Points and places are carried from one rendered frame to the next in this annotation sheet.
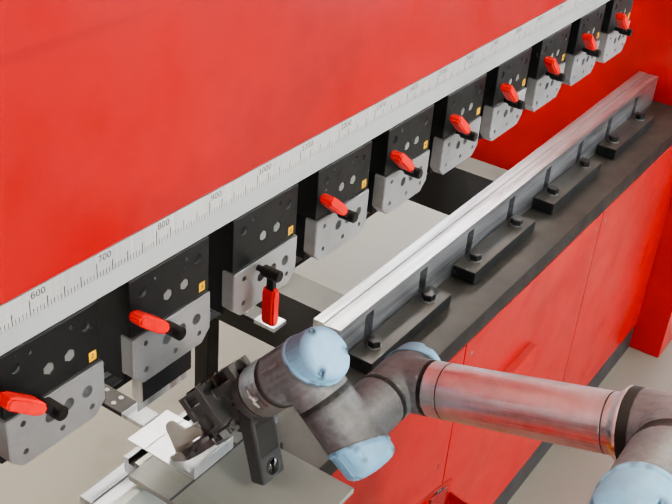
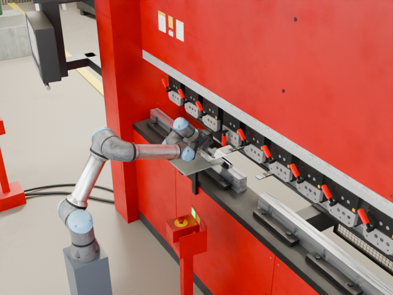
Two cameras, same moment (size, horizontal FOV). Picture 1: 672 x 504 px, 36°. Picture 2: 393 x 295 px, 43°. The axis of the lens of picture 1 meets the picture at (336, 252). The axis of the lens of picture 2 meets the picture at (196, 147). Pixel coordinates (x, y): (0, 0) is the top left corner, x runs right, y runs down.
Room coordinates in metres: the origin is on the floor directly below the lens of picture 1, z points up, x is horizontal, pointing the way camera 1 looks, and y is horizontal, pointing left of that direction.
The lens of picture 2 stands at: (2.12, -2.13, 2.53)
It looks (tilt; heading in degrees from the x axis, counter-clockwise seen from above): 30 degrees down; 115
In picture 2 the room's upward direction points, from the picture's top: straight up
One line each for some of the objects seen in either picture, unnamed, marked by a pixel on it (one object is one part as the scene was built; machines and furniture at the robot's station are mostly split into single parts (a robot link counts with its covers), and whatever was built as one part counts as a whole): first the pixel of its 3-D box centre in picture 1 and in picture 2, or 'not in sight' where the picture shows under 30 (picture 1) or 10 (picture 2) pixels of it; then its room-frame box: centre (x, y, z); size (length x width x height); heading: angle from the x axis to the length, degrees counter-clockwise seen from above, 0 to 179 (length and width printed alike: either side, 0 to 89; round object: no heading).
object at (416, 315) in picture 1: (401, 328); (275, 226); (1.62, -0.14, 0.89); 0.30 x 0.05 x 0.03; 148
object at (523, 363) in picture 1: (517, 370); not in sight; (1.93, -0.45, 0.59); 0.15 x 0.02 x 0.07; 148
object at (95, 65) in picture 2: not in sight; (88, 67); (-0.11, 0.69, 1.18); 0.40 x 0.24 x 0.07; 148
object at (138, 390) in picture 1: (162, 368); (218, 134); (1.14, 0.23, 1.13); 0.10 x 0.02 x 0.10; 148
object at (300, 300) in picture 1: (224, 281); (333, 210); (1.85, 0.24, 0.81); 0.64 x 0.08 x 0.14; 58
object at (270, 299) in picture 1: (267, 295); (224, 137); (1.24, 0.09, 1.20); 0.04 x 0.02 x 0.10; 58
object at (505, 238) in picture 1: (495, 247); (333, 274); (1.96, -0.35, 0.89); 0.30 x 0.05 x 0.03; 148
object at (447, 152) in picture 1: (444, 119); (315, 179); (1.80, -0.18, 1.26); 0.15 x 0.09 x 0.17; 148
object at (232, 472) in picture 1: (241, 484); (196, 161); (1.06, 0.10, 1.00); 0.26 x 0.18 x 0.01; 58
